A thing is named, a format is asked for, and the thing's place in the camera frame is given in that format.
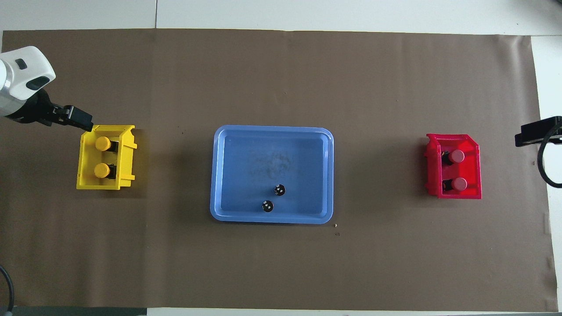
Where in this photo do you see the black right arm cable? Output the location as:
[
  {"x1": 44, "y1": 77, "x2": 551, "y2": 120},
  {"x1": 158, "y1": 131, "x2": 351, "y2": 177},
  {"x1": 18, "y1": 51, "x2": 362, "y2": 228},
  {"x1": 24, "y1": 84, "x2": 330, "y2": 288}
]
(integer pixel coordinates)
[{"x1": 537, "y1": 125, "x2": 562, "y2": 189}]

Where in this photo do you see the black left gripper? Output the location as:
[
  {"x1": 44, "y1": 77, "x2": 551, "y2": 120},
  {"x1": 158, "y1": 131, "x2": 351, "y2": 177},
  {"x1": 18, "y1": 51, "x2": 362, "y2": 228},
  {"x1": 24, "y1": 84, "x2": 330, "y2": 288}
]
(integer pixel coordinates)
[{"x1": 7, "y1": 89, "x2": 94, "y2": 133}]

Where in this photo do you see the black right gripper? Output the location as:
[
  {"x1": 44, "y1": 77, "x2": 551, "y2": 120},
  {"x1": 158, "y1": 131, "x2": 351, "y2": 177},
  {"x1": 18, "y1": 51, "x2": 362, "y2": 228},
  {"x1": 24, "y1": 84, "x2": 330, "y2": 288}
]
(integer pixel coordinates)
[{"x1": 515, "y1": 116, "x2": 562, "y2": 147}]

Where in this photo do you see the blue plastic tray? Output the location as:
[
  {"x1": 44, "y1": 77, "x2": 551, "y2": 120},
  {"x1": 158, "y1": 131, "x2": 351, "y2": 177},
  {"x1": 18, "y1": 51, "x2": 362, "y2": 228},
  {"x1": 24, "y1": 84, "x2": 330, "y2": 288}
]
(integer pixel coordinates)
[{"x1": 210, "y1": 125, "x2": 335, "y2": 225}]

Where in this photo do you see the brown paper table mat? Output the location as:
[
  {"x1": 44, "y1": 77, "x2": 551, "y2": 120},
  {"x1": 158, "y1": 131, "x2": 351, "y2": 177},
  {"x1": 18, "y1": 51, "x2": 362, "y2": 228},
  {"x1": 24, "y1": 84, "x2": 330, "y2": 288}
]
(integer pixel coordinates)
[{"x1": 0, "y1": 29, "x2": 558, "y2": 313}]

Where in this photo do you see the yellow plastic bin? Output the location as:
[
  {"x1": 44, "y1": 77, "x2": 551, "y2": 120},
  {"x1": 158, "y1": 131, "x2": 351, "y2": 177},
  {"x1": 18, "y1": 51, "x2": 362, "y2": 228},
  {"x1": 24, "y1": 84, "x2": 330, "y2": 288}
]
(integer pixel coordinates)
[{"x1": 76, "y1": 125, "x2": 137, "y2": 191}]

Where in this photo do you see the black loose cable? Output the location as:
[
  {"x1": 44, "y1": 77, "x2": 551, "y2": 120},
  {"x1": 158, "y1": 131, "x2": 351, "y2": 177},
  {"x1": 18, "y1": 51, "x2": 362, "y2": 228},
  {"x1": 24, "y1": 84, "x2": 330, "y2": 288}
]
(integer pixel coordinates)
[{"x1": 0, "y1": 265, "x2": 15, "y2": 316}]

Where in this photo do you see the yellow push button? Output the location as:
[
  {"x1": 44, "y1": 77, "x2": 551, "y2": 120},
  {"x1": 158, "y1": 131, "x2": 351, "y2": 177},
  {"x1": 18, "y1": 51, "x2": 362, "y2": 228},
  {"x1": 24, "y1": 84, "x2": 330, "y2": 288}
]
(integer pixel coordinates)
[
  {"x1": 94, "y1": 163, "x2": 117, "y2": 180},
  {"x1": 95, "y1": 136, "x2": 119, "y2": 153}
]

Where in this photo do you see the red push button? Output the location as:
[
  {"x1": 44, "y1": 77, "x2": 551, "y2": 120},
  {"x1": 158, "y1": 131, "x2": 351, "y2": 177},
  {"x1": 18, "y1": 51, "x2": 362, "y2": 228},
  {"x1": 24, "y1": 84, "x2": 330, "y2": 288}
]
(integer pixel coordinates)
[
  {"x1": 443, "y1": 177, "x2": 468, "y2": 192},
  {"x1": 441, "y1": 149, "x2": 466, "y2": 165}
]

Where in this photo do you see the red plastic bin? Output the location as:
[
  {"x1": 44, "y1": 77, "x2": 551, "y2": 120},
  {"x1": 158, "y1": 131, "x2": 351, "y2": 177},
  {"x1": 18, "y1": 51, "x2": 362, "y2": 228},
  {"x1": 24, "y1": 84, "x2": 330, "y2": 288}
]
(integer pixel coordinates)
[{"x1": 424, "y1": 133, "x2": 483, "y2": 200}]

